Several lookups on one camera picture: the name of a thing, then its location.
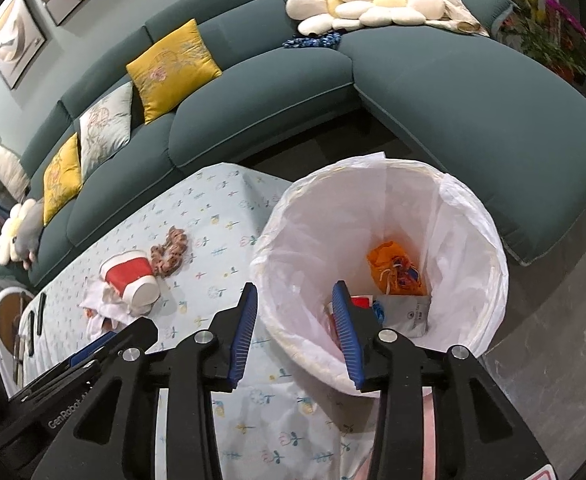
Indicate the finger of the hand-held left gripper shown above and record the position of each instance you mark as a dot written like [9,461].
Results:
[138,332]
[90,347]

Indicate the large red paper cup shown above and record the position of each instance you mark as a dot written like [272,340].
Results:
[128,272]

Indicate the small yellow embroidered cushion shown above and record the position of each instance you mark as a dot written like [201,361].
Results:
[63,180]

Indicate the white panda plush toy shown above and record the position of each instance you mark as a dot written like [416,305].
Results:
[3,165]

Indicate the small framed wall picture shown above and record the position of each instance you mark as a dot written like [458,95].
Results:
[15,37]

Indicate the white crumpled tissue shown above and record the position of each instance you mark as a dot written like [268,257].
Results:
[100,310]

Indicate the potted flower plants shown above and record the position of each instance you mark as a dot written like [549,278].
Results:
[548,45]

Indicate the white round chair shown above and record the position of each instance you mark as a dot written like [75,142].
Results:
[8,310]

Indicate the black remote control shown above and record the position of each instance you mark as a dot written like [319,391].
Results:
[31,332]
[41,312]

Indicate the light blue floral tablecloth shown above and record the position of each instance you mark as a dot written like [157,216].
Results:
[213,240]

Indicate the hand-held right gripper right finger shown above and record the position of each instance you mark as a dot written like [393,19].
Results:
[348,340]

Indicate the blue beaded mat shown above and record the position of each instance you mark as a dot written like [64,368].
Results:
[313,41]

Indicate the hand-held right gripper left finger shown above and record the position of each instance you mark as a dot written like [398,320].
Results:
[240,340]

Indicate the white plastic packet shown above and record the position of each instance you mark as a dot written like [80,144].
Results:
[408,315]

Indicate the pink patterned scrunchie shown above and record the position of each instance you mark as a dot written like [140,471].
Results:
[165,260]

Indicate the small white flower cushion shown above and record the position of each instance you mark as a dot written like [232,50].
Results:
[10,240]

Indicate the small red paper cup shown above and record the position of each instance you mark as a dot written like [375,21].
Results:
[360,302]

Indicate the bin with white liner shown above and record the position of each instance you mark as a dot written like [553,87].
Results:
[298,260]

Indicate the large yellow embroidered cushion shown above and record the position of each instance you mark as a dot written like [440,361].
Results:
[173,70]

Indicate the teal fabric sofa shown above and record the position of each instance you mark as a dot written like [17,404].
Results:
[273,90]

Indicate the grey embroidered cushion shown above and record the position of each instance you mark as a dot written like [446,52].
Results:
[105,130]

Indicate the beige quilted blanket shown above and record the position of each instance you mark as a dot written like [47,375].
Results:
[458,15]

